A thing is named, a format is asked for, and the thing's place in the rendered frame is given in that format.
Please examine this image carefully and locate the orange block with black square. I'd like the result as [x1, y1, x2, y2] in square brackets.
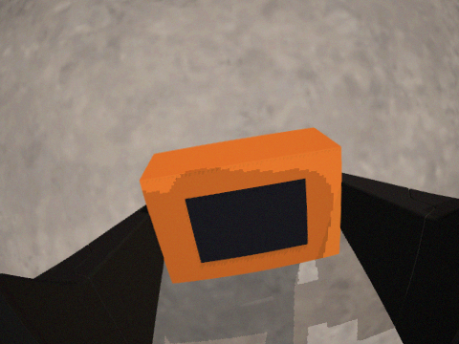
[139, 127, 341, 283]

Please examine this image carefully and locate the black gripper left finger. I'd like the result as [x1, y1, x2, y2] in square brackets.
[0, 205, 164, 344]

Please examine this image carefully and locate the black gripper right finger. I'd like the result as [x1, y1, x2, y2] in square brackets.
[340, 173, 459, 344]

